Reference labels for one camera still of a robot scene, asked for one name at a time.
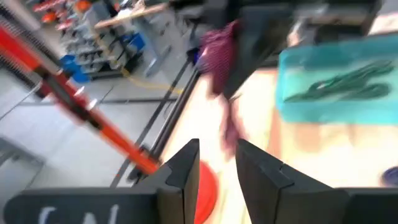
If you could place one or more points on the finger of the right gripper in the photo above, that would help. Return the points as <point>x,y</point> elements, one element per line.
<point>258,46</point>

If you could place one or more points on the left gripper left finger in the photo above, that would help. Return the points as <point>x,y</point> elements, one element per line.
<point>180,199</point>

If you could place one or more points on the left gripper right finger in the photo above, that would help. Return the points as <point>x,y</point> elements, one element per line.
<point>273,193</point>

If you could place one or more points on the teal translucent plastic bin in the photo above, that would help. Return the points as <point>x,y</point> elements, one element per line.
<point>335,102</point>

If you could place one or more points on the red desk lamp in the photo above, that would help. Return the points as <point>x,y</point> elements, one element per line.
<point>109,133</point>

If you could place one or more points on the wooden workbench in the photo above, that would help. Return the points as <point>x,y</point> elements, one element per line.
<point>130,15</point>

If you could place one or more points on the shelf with blue bins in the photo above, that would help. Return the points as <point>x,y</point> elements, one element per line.
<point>93,53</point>

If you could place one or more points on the black aluminium rig frame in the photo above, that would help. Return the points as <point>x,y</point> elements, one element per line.
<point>174,115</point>

